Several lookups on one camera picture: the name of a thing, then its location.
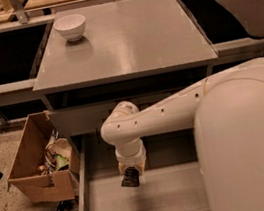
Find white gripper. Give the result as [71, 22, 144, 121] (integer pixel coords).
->
[115, 138, 146, 175]

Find black rxbar chocolate wrapper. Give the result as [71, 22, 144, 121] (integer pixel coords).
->
[121, 166, 140, 188]

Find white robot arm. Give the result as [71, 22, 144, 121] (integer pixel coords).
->
[101, 57, 264, 211]

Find open grey middle drawer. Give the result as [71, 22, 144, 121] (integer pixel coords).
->
[75, 129, 210, 211]

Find closed grey top drawer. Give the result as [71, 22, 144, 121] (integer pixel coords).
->
[48, 91, 174, 137]

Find grey drawer cabinet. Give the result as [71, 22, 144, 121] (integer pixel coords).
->
[20, 0, 247, 211]

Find green packet in box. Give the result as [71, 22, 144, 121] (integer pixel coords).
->
[55, 154, 69, 171]

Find cardboard box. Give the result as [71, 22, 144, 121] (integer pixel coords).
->
[8, 112, 80, 203]

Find white ceramic bowl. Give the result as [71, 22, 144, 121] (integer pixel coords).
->
[54, 14, 86, 41]

